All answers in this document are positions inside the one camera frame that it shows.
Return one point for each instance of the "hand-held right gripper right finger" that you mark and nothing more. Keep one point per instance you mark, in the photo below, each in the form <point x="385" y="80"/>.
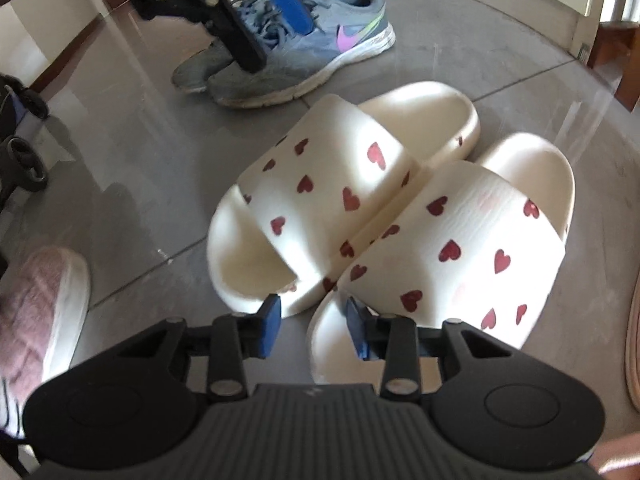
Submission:
<point x="357" y="334"/>

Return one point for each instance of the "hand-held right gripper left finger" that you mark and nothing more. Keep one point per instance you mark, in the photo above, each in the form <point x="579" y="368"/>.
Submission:
<point x="270" y="324"/>

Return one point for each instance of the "white heart print slipper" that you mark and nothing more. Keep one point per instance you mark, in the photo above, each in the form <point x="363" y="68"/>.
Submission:
<point x="475" y="240"/>
<point x="310" y="170"/>

